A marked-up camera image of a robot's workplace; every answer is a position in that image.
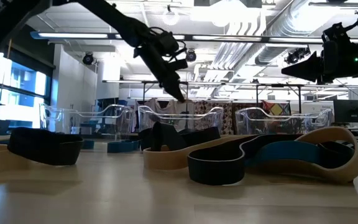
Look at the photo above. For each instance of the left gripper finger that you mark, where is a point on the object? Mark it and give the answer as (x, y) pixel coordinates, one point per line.
(166, 81)

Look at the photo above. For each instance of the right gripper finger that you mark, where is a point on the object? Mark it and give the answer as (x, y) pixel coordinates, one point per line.
(309, 68)

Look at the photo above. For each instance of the large beige rubber band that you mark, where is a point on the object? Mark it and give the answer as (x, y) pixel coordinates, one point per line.
(357, 155)
(166, 160)

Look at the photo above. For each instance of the blue rubber band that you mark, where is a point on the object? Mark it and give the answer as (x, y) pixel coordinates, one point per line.
(120, 147)
(89, 144)
(291, 151)

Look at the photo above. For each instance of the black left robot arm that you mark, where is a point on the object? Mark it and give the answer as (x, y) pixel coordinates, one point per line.
(117, 18)

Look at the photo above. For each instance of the small wide black rubber band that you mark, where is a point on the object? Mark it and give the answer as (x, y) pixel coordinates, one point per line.
(42, 152)
(337, 155)

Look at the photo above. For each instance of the long black rubber band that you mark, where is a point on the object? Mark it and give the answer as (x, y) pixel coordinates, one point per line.
(216, 168)

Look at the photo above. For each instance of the black ceiling spotlight cluster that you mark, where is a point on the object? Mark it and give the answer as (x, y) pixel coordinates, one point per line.
(292, 56)

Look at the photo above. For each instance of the round white pendant lamp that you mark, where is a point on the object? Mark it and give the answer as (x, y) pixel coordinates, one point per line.
(170, 17)

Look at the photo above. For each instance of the black computer monitor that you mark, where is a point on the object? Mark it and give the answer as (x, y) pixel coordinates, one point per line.
(351, 110)

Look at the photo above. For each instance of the patterned brown quilt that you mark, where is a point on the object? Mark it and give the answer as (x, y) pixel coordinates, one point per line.
(204, 108)

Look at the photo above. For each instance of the clear plastic basket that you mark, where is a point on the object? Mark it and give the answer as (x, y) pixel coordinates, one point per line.
(197, 119)
(61, 124)
(291, 123)

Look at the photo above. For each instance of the colourful diamond quilt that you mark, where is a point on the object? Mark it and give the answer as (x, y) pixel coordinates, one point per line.
(277, 109)

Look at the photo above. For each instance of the long ceiling light fixture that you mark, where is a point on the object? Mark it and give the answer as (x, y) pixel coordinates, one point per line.
(73, 35)

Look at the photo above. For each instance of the large bright window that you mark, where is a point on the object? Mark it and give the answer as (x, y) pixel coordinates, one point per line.
(20, 81)

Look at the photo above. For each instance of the black metal rack frame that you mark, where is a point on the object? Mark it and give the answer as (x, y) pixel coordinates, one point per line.
(278, 85)
(166, 82)

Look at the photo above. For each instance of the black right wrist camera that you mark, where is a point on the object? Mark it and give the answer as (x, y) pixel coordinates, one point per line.
(334, 32)

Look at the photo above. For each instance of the silver air duct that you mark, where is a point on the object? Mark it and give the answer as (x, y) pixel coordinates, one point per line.
(284, 28)

